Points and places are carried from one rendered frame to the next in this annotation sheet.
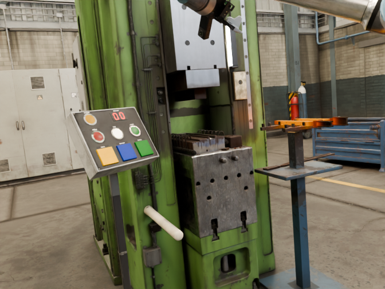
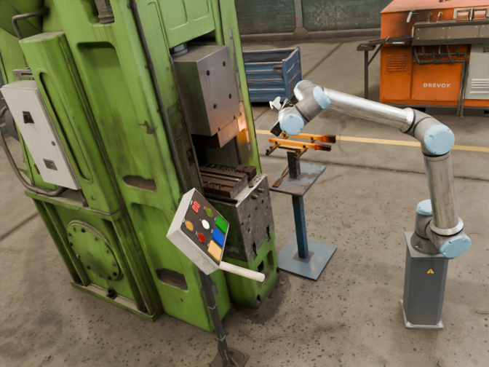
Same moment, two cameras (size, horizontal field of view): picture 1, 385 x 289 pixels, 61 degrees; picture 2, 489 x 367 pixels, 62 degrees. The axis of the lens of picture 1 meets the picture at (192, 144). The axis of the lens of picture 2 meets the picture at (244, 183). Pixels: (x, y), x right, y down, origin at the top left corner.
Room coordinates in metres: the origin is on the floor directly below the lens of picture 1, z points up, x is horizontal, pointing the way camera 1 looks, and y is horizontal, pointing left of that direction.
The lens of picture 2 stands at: (-0.05, 0.91, 2.22)
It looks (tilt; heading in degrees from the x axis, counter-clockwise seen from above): 31 degrees down; 331
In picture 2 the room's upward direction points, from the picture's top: 10 degrees counter-clockwise
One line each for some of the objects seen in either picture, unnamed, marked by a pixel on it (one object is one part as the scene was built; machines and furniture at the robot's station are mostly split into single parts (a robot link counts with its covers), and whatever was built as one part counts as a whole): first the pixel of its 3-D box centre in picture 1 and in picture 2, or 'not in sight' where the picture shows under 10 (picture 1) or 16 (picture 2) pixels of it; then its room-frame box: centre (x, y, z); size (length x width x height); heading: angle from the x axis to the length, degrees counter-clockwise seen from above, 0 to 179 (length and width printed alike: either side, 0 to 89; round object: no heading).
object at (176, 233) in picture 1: (162, 222); (230, 268); (1.59, 0.19, 0.62); 0.44 x 0.05 x 0.05; 24
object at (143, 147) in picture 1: (143, 148); (220, 225); (1.50, 0.22, 1.01); 0.07 x 0.05 x 0.07; 139
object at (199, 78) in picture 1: (187, 82); (199, 129); (2.00, 0.00, 1.32); 0.42 x 0.20 x 0.10; 24
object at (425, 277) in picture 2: not in sight; (423, 281); (0.97, -0.77, 0.30); 0.22 x 0.22 x 0.60; 47
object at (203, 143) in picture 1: (192, 141); (211, 180); (2.00, 0.00, 0.96); 0.42 x 0.20 x 0.09; 24
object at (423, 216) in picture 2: not in sight; (431, 218); (0.96, -0.77, 0.79); 0.17 x 0.15 x 0.18; 152
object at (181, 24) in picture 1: (189, 39); (194, 87); (2.02, -0.04, 1.56); 0.42 x 0.39 x 0.40; 24
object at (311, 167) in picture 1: (297, 168); (295, 177); (1.90, -0.60, 0.75); 0.40 x 0.30 x 0.02; 112
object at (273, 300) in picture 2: not in sight; (265, 298); (1.77, -0.11, 0.01); 0.58 x 0.39 x 0.01; 114
